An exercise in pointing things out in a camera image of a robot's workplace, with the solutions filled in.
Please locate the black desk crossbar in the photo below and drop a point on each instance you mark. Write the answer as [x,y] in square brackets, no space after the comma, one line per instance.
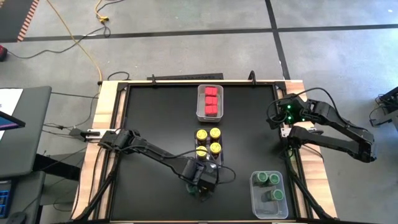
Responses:
[56,166]

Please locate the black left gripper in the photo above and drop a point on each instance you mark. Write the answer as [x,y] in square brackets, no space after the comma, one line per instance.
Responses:
[199,174]

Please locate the yellow lid spice jar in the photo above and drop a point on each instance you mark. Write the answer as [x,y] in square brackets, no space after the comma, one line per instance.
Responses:
[215,147]
[215,133]
[201,151]
[202,134]

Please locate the backlit keyboard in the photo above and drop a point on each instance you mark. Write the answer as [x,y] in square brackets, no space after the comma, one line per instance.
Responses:
[4,199]

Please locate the black mat with striped edge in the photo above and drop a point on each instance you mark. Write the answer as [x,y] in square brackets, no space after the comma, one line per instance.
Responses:
[12,18]

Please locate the black table clamp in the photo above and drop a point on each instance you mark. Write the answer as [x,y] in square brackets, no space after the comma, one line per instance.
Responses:
[252,77]
[153,80]

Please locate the black frame rail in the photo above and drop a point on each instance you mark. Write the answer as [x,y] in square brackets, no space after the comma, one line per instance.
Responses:
[292,193]
[113,177]
[177,84]
[236,222]

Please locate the green lid spice jar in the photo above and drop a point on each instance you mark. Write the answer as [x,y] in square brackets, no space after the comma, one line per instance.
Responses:
[274,179]
[276,195]
[261,177]
[192,189]

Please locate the clear plastic container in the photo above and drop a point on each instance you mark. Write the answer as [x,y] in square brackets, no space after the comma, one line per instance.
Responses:
[267,210]

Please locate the grey desk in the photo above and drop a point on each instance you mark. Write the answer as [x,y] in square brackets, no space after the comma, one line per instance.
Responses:
[31,140]

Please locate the grey translucent plastic bin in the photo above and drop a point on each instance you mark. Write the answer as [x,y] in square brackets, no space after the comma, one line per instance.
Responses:
[218,160]

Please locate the red lid paprika tin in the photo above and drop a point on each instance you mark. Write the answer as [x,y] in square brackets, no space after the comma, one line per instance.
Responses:
[211,109]
[211,100]
[211,91]

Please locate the red floor device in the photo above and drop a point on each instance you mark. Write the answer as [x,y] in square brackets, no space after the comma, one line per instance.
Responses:
[3,53]

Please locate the white plastic bin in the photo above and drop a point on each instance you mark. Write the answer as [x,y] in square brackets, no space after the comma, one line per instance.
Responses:
[201,102]

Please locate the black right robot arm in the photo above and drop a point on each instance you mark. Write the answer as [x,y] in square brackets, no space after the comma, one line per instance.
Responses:
[335,143]

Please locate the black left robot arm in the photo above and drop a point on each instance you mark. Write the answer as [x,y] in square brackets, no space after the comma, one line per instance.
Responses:
[155,154]

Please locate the white paper sheet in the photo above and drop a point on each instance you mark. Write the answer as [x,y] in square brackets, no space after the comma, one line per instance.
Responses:
[11,99]

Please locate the black diagonal strut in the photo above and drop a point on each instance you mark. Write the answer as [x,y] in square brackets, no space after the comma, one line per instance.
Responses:
[306,193]
[99,193]

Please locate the black power strip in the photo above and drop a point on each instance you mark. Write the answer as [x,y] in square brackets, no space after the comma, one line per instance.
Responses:
[186,76]

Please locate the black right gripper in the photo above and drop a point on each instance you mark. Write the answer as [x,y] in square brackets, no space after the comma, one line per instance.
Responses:
[293,112]

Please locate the black table mat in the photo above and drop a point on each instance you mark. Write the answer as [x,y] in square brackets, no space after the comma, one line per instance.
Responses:
[149,199]

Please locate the tablet screen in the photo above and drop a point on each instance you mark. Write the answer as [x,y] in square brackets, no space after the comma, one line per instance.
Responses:
[9,122]

